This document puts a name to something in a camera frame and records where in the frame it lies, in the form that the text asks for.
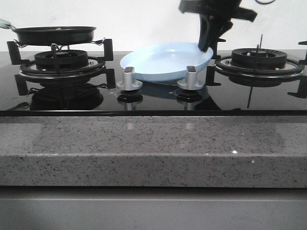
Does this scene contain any left silver stove knob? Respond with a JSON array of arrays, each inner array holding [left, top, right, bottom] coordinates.
[[117, 67, 143, 91]]

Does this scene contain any right silver stove knob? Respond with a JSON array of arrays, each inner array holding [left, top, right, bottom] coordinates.
[[177, 66, 204, 91]]

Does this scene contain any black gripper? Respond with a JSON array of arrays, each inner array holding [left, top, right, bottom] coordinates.
[[178, 0, 257, 52]]

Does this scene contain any right gas burner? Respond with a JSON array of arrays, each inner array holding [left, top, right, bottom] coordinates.
[[230, 48, 287, 70]]

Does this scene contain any light blue plate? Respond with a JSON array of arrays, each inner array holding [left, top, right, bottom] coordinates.
[[120, 42, 213, 82]]

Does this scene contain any left gas burner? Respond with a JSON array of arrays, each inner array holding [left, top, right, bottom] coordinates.
[[34, 50, 88, 70]]

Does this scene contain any silver stove knob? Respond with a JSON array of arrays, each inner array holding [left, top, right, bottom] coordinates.
[[117, 67, 143, 91], [177, 66, 204, 91]]

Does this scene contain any right black pan support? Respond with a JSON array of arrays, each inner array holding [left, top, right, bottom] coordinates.
[[214, 44, 305, 78]]

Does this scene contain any gas burner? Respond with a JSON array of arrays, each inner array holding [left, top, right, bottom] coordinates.
[[230, 48, 287, 70], [34, 50, 88, 70]]

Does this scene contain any wire pan support ring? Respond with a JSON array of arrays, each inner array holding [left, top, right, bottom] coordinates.
[[13, 37, 106, 51]]

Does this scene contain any black pan support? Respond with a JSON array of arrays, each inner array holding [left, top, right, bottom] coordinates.
[[7, 39, 113, 81], [214, 44, 305, 78]]

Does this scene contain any black glass cooktop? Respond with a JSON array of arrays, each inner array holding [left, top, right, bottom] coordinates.
[[0, 52, 307, 116]]

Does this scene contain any left black pan support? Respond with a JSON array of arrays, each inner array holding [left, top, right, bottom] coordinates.
[[7, 39, 113, 81]]

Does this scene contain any black frying pan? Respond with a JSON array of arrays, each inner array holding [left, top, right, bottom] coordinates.
[[0, 19, 96, 46]]

